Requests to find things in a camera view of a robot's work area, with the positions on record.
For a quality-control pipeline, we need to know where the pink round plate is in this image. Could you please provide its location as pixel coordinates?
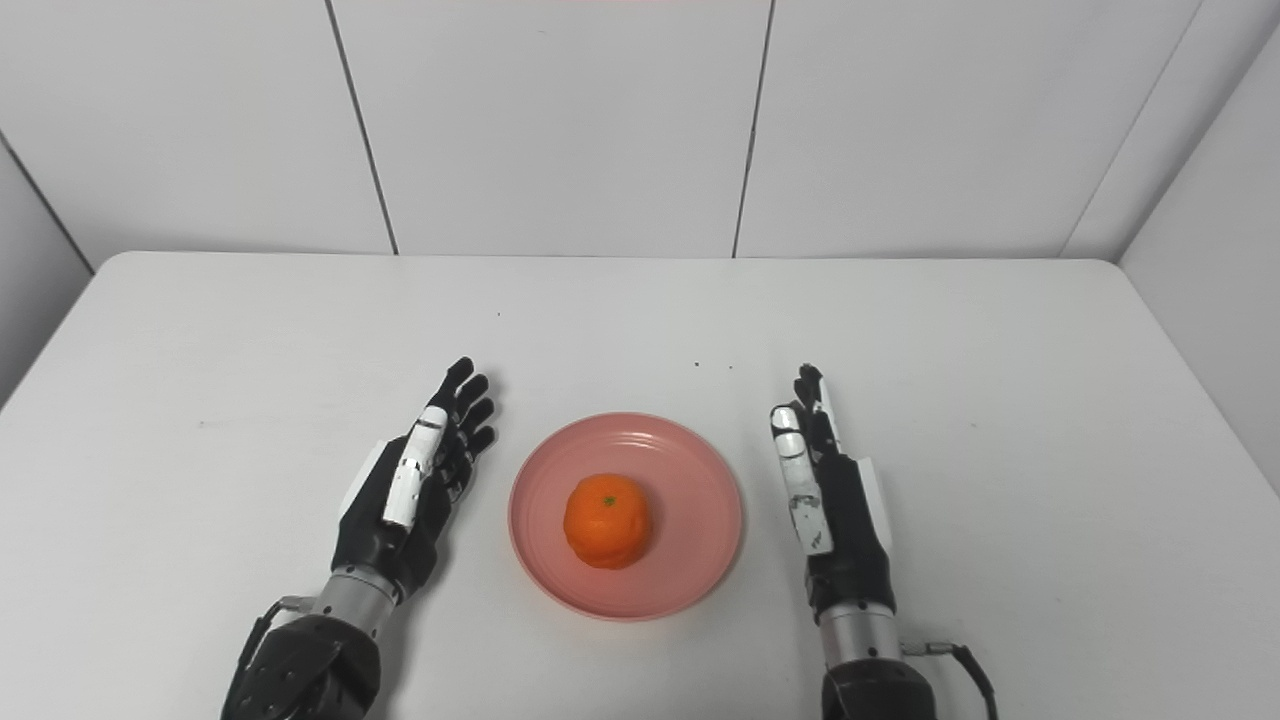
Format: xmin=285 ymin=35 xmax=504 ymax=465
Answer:
xmin=508 ymin=412 xmax=744 ymax=622

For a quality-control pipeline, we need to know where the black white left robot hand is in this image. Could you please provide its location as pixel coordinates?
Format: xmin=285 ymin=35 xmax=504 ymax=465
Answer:
xmin=330 ymin=357 xmax=498 ymax=601

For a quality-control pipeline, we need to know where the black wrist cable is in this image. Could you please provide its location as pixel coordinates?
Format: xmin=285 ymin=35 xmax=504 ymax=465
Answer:
xmin=900 ymin=640 xmax=1001 ymax=720
xmin=225 ymin=595 xmax=319 ymax=701

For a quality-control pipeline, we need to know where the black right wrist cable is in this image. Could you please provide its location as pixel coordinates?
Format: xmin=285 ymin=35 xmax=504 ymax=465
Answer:
xmin=900 ymin=640 xmax=1001 ymax=720

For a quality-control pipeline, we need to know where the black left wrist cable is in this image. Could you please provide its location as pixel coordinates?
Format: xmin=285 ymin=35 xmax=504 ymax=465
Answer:
xmin=225 ymin=595 xmax=319 ymax=701

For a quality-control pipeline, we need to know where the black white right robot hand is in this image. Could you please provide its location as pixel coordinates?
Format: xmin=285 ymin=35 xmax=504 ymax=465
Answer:
xmin=770 ymin=363 xmax=897 ymax=621

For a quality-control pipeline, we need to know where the orange fruit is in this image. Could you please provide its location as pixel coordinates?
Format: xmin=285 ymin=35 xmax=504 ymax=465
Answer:
xmin=563 ymin=473 xmax=654 ymax=571

